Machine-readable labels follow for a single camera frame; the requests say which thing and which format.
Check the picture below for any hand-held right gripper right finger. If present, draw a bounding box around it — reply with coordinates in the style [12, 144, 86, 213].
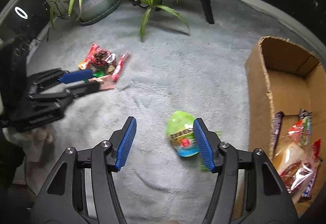
[193, 118, 300, 224]

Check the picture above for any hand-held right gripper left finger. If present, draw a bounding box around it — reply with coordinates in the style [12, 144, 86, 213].
[33, 116, 137, 224]

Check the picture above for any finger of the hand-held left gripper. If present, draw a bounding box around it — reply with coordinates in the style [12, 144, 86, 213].
[29, 81, 100, 113]
[29, 68, 93, 87]

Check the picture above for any green egg-shaped jelly packet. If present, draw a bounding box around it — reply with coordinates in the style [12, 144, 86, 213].
[166, 111, 222, 172]

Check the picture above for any red white candy packet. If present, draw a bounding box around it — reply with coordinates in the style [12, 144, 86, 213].
[86, 43, 131, 82]

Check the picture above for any brown chocolate bar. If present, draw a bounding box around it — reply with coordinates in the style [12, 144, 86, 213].
[271, 111, 284, 156]
[302, 177, 315, 201]

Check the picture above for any large bread packet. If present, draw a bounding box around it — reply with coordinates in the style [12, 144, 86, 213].
[272, 122, 314, 204]

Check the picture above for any cardboard box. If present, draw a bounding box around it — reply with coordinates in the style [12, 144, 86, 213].
[244, 36, 326, 218]

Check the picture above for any clear packet with dark cake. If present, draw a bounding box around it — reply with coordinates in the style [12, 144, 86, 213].
[279, 139, 322, 192]

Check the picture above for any small black snack packet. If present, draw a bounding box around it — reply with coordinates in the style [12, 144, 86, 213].
[298, 108, 313, 128]

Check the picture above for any pale fleecy clothing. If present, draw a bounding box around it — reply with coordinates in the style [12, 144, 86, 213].
[24, 126, 54, 189]

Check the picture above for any green pot saucer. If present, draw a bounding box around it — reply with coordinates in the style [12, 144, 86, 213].
[79, 0, 122, 26]

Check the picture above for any grey carpet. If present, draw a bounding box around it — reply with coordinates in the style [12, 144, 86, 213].
[13, 0, 326, 224]

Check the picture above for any small spider plant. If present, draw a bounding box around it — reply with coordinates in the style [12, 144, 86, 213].
[113, 0, 218, 43]

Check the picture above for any black power cable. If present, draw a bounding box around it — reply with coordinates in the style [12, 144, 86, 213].
[48, 0, 72, 20]

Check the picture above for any black cable with switch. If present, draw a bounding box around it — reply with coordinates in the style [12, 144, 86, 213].
[129, 0, 163, 11]

